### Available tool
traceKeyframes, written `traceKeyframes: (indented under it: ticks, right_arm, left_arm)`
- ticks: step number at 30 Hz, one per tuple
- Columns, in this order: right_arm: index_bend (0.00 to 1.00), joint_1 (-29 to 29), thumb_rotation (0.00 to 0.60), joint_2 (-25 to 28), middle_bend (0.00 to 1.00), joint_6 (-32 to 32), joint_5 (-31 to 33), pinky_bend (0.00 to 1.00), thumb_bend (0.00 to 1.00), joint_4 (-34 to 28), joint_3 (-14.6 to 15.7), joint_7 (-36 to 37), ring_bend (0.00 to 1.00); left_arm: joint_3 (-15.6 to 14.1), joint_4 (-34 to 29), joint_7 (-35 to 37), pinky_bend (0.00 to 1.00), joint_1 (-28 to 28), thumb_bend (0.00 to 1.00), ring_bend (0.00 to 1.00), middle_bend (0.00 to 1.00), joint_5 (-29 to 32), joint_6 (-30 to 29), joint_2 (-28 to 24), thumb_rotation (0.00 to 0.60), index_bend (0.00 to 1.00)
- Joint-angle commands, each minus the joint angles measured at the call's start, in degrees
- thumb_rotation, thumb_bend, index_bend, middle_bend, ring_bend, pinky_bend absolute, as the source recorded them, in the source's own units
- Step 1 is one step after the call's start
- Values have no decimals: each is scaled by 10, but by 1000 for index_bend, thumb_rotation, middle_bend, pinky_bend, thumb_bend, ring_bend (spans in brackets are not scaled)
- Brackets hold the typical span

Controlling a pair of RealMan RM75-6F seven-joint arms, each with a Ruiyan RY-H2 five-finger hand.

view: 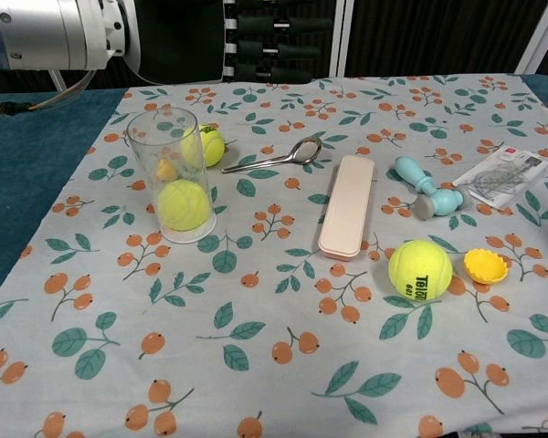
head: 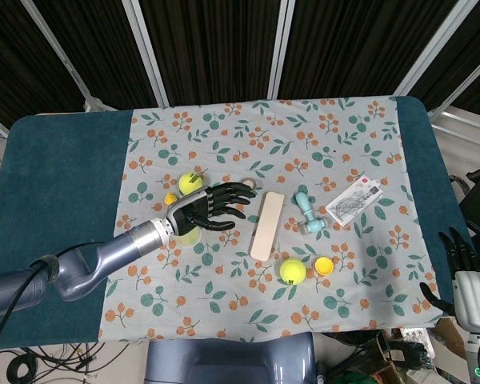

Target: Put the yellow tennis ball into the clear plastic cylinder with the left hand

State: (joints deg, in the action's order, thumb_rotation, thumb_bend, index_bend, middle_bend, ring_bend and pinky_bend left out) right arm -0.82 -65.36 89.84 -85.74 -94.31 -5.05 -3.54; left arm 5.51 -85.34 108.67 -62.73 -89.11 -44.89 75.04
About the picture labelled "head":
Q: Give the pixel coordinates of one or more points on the right black five-finger robot hand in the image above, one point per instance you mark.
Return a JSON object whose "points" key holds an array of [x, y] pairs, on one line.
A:
{"points": [[474, 296]]}

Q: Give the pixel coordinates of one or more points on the left black five-finger robot hand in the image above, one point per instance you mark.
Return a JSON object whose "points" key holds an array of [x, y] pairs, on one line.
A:
{"points": [[192, 212]]}

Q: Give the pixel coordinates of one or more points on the yellow-green tennis ball small print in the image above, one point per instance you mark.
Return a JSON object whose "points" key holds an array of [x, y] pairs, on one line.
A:
{"points": [[190, 182]]}

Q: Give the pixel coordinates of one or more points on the left robot arm blue grey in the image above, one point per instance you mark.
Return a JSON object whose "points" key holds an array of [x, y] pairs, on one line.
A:
{"points": [[84, 260]]}

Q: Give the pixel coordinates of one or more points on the plain yellow-green tennis ball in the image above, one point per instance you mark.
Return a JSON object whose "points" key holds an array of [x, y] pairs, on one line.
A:
{"points": [[190, 239]]}

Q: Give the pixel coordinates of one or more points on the yellow-green tennis ball Teloon print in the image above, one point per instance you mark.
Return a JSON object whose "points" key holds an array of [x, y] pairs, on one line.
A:
{"points": [[292, 271]]}

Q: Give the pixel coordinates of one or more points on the cardboard box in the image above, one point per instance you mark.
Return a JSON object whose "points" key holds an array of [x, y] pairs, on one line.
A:
{"points": [[444, 344]]}

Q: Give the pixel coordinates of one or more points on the pink rectangular cutlery case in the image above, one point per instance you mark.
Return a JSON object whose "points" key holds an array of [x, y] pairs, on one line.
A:
{"points": [[267, 226]]}

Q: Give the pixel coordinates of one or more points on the spare black robot hand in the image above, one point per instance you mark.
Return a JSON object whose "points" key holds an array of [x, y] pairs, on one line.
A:
{"points": [[408, 354]]}

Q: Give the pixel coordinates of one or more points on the floral leaf and berry cloth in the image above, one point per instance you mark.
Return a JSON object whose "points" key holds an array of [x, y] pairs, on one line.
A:
{"points": [[264, 140]]}

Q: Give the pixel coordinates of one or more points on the light blue toy hammer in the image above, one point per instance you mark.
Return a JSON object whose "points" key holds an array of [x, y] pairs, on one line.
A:
{"points": [[309, 216]]}

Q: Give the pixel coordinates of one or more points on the teal table cover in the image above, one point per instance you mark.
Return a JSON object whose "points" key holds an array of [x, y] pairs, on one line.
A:
{"points": [[64, 168]]}

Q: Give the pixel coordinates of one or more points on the yellow jagged eggshell cup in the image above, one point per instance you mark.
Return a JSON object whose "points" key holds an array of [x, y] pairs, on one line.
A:
{"points": [[323, 266]]}

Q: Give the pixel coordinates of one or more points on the blue robot torso base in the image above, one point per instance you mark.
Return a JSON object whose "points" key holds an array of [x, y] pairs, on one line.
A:
{"points": [[228, 360]]}

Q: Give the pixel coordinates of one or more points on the clear packet with printed card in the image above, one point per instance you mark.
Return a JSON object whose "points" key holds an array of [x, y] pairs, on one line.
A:
{"points": [[352, 202]]}

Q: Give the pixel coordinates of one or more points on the white partition frame post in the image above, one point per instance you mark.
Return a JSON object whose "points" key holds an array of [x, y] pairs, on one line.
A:
{"points": [[282, 48], [60, 56], [436, 44], [146, 52]]}

